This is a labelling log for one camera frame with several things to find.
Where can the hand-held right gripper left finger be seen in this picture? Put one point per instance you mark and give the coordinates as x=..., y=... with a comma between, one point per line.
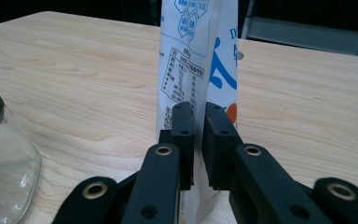
x=185, y=149

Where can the grey round table grommet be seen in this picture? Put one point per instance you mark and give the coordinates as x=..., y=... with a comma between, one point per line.
x=240, y=55

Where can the white-framed desk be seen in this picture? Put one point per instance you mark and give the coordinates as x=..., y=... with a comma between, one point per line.
x=304, y=35

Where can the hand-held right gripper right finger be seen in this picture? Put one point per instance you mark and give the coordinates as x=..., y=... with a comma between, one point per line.
x=217, y=155

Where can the glass jar with black lid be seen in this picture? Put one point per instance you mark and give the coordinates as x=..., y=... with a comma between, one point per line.
x=6, y=174

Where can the white and blue milk pouch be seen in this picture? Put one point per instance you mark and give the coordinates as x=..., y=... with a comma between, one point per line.
x=192, y=62

